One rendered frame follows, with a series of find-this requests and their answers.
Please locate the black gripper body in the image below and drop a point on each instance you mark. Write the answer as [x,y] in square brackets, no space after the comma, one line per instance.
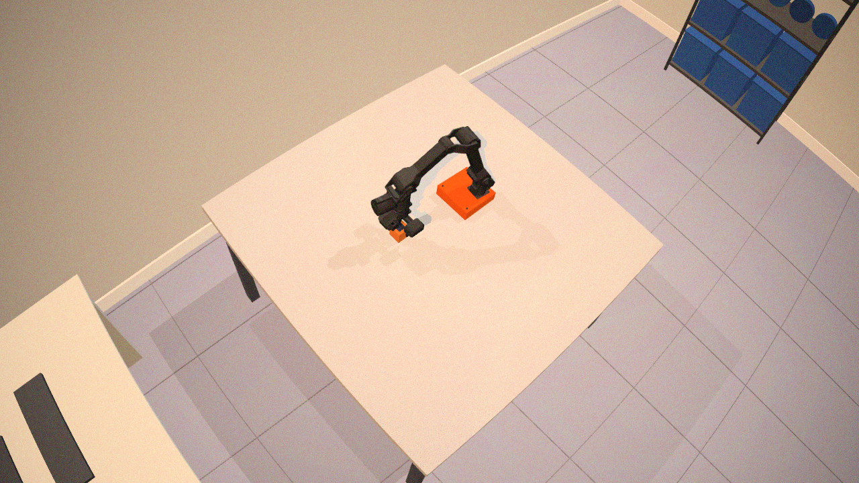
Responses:
[414,226]

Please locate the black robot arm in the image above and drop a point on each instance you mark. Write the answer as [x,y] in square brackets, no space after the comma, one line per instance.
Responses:
[407,179]

